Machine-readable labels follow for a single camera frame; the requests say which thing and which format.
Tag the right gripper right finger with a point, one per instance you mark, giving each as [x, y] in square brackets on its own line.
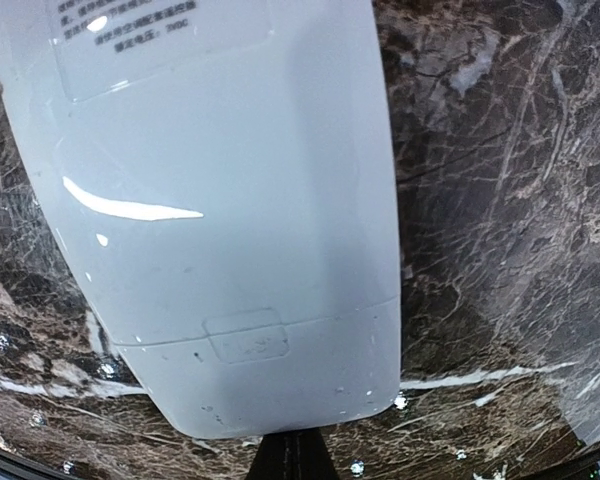
[307, 456]

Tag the black front rail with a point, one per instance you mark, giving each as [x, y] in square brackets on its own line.
[13, 466]

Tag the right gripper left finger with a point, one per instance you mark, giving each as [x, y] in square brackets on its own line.
[269, 462]

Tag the white remote control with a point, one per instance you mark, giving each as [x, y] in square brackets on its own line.
[219, 177]

